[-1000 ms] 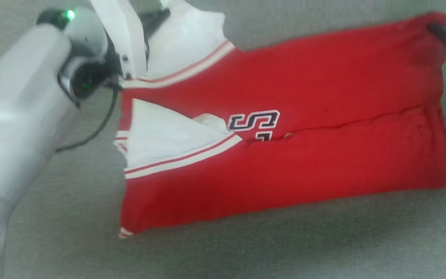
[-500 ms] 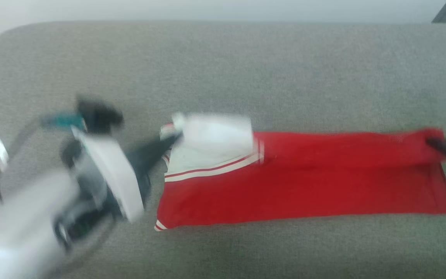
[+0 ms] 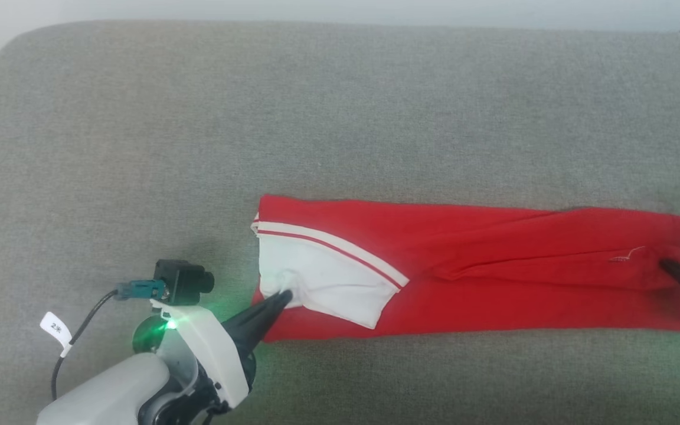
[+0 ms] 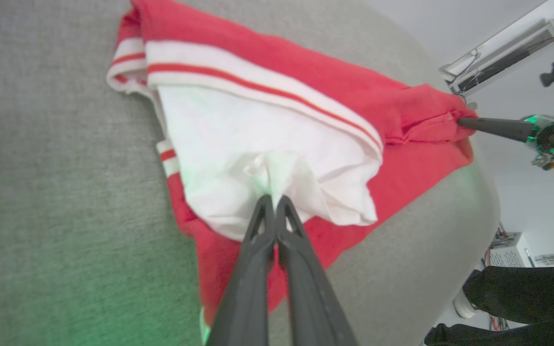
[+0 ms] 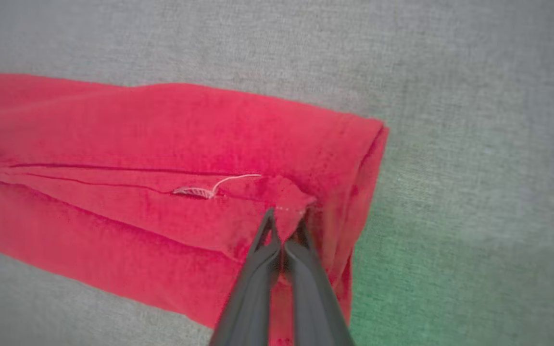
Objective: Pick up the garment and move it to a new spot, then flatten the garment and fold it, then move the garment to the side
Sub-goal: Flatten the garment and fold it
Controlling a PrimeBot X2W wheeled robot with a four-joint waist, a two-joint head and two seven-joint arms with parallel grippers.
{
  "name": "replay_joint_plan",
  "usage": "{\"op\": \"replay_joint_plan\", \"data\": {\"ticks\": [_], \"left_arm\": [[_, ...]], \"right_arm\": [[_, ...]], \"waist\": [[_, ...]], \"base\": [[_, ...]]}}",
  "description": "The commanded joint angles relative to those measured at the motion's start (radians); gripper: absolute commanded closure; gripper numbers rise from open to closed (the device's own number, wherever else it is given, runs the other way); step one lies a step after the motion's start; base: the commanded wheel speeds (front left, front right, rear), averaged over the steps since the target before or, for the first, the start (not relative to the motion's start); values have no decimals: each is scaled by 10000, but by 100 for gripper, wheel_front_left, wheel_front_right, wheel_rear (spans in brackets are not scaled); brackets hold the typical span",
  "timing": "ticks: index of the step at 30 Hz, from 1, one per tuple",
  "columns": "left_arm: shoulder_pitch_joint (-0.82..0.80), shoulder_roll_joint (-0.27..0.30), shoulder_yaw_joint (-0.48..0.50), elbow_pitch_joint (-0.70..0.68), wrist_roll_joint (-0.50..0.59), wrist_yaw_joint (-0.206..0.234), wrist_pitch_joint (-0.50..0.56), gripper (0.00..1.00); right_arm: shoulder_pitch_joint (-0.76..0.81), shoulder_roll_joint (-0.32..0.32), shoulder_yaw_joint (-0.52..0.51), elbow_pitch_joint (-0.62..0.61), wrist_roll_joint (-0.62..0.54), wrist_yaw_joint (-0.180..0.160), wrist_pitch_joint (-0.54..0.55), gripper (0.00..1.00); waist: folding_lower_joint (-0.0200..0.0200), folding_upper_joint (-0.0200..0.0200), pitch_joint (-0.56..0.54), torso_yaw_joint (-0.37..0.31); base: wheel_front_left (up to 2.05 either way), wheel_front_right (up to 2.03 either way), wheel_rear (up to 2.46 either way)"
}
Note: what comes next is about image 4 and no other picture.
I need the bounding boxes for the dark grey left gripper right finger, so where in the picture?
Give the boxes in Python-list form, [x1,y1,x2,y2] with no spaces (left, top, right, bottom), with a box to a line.
[275,195,358,346]

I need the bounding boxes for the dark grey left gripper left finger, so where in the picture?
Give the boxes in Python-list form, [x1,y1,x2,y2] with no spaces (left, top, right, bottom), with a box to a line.
[205,194,277,346]

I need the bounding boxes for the red and white garment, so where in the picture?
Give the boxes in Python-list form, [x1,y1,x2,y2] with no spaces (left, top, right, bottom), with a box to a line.
[106,0,478,332]

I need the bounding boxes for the white box with label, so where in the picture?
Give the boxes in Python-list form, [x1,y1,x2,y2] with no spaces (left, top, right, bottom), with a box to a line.
[485,232,538,268]

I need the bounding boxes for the person in black clothing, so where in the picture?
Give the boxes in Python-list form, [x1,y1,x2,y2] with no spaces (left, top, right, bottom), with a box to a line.
[423,266,554,346]

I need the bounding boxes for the grey fabric sofa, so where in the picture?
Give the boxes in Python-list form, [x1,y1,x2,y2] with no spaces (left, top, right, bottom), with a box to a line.
[0,0,501,346]

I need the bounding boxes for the white window frame rail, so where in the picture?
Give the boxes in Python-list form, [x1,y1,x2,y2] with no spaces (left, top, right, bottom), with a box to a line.
[440,0,554,96]

